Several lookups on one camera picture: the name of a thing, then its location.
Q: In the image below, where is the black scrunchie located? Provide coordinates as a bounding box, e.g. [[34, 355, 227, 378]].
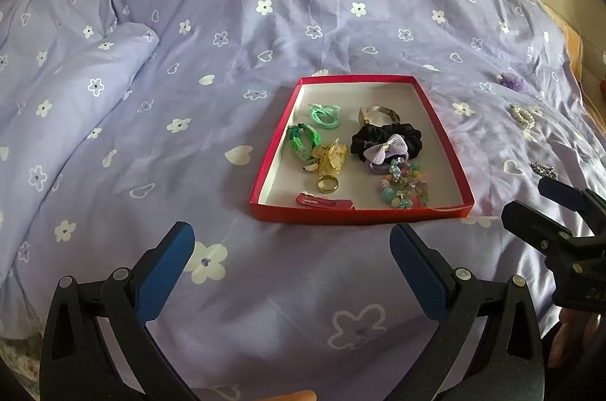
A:
[[350, 121, 425, 160]]

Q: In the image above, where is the person's left hand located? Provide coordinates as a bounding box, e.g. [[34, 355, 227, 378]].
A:
[[265, 389, 317, 401]]

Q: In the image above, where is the green braided bracelet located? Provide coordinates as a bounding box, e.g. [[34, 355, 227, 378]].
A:
[[289, 124, 323, 158]]

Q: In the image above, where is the pearl bracelet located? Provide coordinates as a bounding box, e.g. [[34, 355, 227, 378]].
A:
[[510, 104, 537, 128]]

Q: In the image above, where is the silver chain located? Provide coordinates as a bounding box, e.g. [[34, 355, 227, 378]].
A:
[[530, 161, 560, 180]]

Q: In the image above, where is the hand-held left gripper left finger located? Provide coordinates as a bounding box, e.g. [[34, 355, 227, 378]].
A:
[[39, 221, 197, 401]]

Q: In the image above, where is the purple floral blanket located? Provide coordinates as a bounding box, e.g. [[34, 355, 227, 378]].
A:
[[0, 0, 592, 401]]

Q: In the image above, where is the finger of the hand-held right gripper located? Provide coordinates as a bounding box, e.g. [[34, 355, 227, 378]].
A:
[[538, 177, 606, 237], [501, 201, 606, 275]]

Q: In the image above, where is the colourful beaded bracelet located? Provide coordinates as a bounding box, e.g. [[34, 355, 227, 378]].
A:
[[376, 159, 434, 210]]

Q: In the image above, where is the red hair clip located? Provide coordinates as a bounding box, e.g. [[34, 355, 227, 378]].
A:
[[296, 193, 356, 211]]

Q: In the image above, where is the mint green hair tie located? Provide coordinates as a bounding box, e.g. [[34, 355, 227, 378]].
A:
[[308, 102, 342, 129]]

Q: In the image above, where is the red cardboard box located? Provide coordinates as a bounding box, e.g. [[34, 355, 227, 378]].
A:
[[249, 75, 475, 226]]

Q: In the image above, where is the yellow hair claw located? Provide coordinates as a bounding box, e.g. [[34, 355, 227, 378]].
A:
[[303, 139, 350, 177]]

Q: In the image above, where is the gold wristwatch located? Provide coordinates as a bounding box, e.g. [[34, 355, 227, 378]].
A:
[[357, 105, 402, 128]]

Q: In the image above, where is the purple fluffy scrunchie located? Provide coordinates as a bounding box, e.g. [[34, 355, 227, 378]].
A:
[[496, 72, 531, 92]]

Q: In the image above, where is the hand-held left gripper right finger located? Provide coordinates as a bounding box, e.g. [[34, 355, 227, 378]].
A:
[[389, 223, 545, 401]]

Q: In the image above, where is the orange mattress edge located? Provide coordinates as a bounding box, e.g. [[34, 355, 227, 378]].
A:
[[554, 17, 590, 108]]

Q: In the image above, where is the floral bedsheet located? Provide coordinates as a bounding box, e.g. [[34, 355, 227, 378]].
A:
[[0, 325, 45, 401]]

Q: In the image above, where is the purple bow hair tie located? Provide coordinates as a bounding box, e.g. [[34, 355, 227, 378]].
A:
[[362, 133, 409, 175]]

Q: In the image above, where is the person's right hand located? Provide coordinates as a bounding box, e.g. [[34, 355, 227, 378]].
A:
[[547, 309, 595, 370]]

